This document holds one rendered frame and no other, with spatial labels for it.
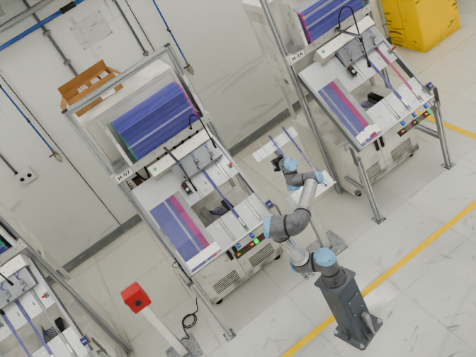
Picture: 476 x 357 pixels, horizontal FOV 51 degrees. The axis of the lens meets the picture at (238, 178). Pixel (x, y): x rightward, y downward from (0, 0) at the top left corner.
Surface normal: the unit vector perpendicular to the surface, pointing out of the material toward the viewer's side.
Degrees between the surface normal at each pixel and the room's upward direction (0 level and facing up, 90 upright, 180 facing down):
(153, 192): 43
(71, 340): 47
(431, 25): 90
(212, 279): 90
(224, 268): 90
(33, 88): 90
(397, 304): 0
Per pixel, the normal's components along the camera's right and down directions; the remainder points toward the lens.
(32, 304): 0.06, -0.20
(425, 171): -0.40, -0.71
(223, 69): 0.45, 0.40
